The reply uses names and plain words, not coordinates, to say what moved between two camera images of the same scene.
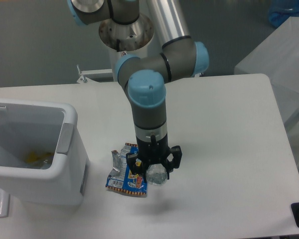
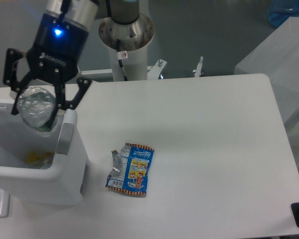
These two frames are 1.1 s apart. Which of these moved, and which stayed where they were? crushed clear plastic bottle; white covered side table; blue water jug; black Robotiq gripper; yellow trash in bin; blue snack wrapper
Moved: crushed clear plastic bottle; black Robotiq gripper
Stayed: white covered side table; blue water jug; blue snack wrapper; yellow trash in bin
